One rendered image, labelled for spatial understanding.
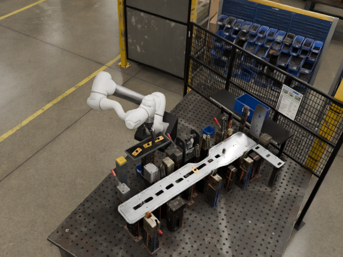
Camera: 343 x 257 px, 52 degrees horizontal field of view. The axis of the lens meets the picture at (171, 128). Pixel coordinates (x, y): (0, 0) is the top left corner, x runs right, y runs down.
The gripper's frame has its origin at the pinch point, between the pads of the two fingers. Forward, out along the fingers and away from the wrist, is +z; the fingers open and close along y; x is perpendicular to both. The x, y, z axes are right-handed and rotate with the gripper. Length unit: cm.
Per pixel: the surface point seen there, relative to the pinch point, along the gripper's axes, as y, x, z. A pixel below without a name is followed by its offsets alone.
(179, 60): -186, 175, 79
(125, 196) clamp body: 24.4, -35.8, 20.8
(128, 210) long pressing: 36, -40, 22
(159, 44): -217, 159, 62
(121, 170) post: 6.0, -28.5, 13.6
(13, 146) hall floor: -188, -79, 123
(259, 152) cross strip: 46, 86, 22
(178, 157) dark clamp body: 16.7, 19.1, 17.1
